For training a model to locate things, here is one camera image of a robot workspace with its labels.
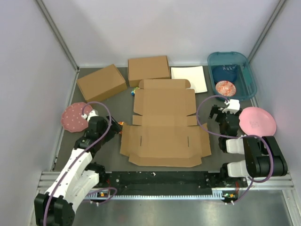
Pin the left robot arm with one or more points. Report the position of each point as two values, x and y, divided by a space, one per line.
58 205

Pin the cardboard box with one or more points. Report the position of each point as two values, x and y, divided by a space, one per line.
164 130
102 84
154 67

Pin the dark pink dotted plate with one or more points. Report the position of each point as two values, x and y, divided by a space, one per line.
71 119

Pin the rainbow flower plush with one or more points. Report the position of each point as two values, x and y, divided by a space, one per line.
134 91

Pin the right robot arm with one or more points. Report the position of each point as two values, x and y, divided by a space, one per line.
263 155

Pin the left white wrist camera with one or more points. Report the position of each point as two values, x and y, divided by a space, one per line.
87 117

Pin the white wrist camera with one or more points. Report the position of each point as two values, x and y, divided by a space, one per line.
232 106
87 117

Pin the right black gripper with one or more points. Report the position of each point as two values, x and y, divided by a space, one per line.
217 110

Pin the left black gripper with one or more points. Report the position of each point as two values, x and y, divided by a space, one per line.
114 129

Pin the white square plate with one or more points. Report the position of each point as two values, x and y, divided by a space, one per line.
195 75

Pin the light pink plate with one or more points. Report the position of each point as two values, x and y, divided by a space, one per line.
257 121

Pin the red patterned bowl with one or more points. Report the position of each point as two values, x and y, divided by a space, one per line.
226 88

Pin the teal plastic bin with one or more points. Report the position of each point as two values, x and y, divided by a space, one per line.
245 83

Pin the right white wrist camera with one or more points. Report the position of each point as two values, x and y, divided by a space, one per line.
232 106

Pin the orange yellow flower plush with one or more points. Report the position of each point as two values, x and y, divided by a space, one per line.
121 123

